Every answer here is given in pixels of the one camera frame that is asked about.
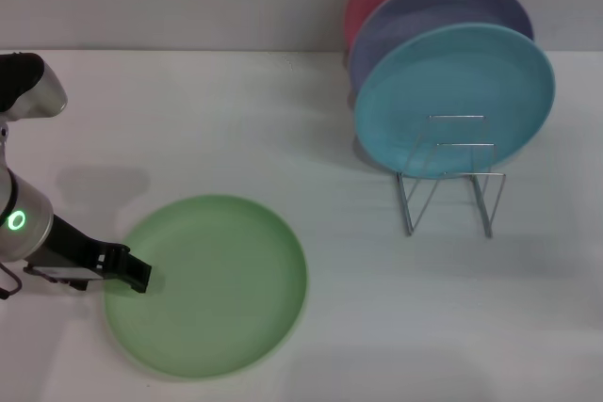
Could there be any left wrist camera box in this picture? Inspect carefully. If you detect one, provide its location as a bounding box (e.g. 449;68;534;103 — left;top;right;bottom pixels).
23;264;103;293

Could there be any green round plate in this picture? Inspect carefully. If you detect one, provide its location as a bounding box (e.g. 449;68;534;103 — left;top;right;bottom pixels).
103;193;309;381

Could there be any metal wire plate rack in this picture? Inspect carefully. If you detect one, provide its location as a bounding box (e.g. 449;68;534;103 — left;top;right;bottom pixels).
396;113;508;240

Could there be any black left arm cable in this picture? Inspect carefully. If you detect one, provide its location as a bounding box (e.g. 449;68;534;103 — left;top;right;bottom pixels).
0;261;24;300

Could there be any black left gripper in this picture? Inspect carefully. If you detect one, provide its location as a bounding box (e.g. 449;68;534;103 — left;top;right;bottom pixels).
25;215;154;296

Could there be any purple round plate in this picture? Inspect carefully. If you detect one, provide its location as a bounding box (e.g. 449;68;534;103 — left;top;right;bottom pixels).
349;0;536;93

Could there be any light blue round plate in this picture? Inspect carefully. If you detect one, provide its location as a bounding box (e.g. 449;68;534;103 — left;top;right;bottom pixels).
353;23;557;181

